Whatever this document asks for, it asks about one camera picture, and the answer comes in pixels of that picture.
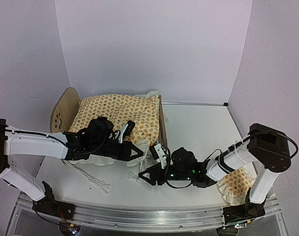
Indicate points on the duck print ruffled cushion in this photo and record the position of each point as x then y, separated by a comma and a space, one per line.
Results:
144, 110

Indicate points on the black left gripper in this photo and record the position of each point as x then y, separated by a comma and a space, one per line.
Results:
123, 155

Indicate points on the small duck print pillow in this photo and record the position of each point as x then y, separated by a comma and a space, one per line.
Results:
235, 184

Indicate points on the wooden pet bed frame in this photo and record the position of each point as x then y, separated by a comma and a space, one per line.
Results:
62, 118

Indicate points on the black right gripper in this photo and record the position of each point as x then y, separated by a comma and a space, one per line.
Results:
150, 170

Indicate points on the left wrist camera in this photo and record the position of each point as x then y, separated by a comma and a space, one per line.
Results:
126, 130

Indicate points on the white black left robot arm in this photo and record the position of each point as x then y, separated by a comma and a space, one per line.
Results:
19, 142

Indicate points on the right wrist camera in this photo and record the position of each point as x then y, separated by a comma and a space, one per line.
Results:
160, 155

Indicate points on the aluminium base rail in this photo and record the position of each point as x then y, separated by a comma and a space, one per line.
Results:
24, 220

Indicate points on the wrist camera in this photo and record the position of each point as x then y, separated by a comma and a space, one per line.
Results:
160, 155
126, 130

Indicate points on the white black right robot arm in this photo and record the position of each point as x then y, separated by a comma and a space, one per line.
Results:
272, 148

